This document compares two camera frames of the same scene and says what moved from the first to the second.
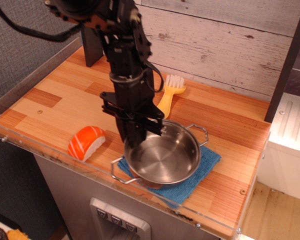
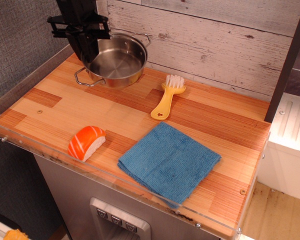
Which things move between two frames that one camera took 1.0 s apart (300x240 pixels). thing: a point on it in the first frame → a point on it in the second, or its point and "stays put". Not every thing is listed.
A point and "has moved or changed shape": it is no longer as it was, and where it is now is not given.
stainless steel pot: (162, 161) has moved or changed shape
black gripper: (135, 101) → (79, 20)
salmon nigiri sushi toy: (86, 142) stays put
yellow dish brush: (174, 84) stays put
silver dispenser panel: (110, 223) stays put
